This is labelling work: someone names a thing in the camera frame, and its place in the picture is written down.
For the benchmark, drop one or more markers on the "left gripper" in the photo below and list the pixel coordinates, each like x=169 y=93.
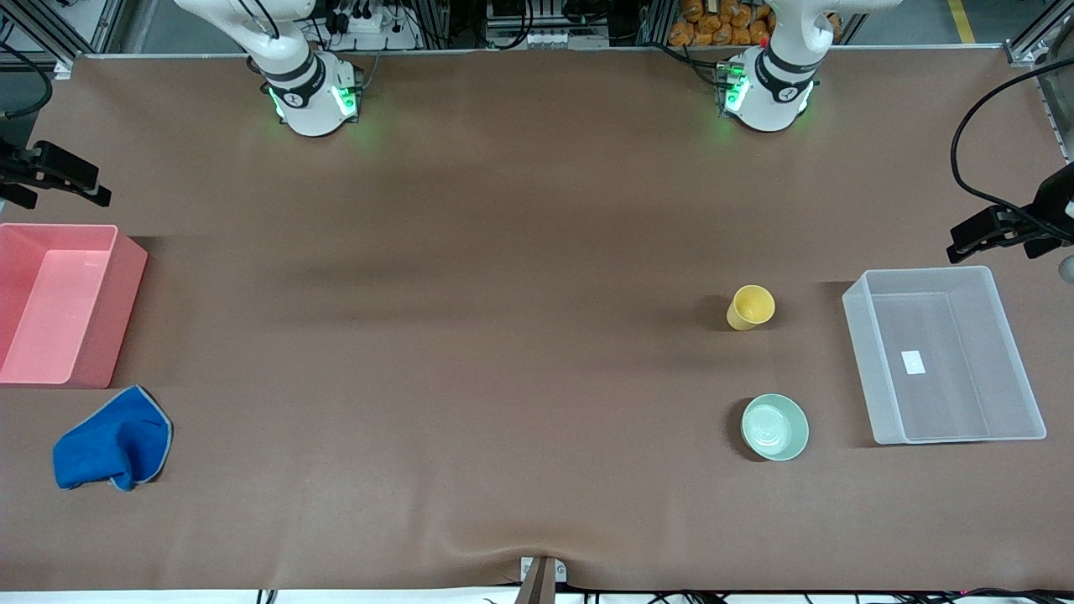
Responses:
x=1051 y=205

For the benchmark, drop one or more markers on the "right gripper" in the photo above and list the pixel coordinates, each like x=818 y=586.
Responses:
x=17 y=170

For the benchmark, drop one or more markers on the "yellow cup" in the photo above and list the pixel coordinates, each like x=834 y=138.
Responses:
x=749 y=308

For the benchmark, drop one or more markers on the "blue cloth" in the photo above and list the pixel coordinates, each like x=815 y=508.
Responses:
x=109 y=440

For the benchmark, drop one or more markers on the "light green bowl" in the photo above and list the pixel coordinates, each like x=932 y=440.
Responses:
x=774 y=428

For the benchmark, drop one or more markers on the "pink plastic bin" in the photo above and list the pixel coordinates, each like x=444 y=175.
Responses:
x=59 y=302

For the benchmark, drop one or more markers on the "clear plastic bin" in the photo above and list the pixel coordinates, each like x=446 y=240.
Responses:
x=948 y=352

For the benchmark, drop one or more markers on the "white paper label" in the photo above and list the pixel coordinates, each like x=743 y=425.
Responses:
x=913 y=362

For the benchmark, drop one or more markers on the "white power strip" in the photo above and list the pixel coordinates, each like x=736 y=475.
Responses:
x=369 y=25

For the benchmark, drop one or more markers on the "orange bagged items pile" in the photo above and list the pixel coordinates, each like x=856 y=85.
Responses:
x=722 y=25

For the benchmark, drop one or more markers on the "brown table mat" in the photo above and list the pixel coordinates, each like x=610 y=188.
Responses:
x=503 y=294

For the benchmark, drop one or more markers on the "aluminium frame profile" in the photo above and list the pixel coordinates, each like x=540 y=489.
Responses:
x=50 y=29
x=1045 y=67

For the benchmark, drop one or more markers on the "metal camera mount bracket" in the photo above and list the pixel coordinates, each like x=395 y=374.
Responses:
x=541 y=579

